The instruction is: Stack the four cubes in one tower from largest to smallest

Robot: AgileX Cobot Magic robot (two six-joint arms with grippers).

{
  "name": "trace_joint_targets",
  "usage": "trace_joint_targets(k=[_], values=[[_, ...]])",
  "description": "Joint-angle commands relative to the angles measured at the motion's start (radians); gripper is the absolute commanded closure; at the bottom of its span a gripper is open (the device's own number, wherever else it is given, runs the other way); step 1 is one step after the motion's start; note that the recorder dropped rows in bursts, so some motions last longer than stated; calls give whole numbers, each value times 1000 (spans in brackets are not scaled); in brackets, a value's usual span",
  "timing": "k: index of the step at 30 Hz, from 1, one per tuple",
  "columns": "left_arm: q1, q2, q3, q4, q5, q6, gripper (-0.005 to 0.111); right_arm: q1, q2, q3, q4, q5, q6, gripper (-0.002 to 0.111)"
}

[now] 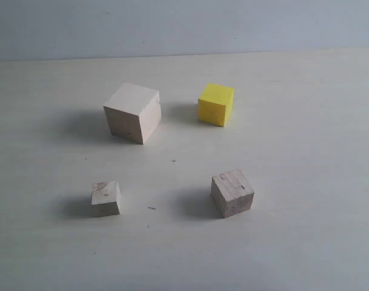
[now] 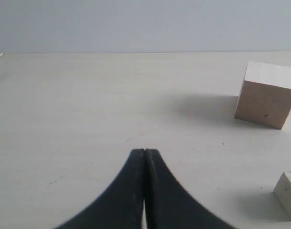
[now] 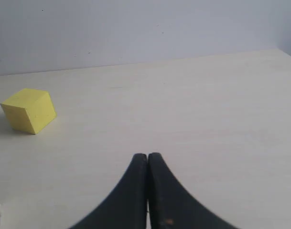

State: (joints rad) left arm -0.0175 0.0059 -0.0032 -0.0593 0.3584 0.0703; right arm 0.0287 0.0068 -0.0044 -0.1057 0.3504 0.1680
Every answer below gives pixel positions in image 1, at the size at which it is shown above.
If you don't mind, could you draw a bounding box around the medium wooden cube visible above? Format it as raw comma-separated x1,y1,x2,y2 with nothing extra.
211,169,254,218

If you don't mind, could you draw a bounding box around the large pale wooden cube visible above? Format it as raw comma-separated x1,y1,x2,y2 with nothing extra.
103,82,162,144

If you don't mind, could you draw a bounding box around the yellow cube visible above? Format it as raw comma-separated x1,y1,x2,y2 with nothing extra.
198,84,234,127

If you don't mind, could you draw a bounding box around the small wooden cube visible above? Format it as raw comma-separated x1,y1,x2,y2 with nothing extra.
91,181,121,217

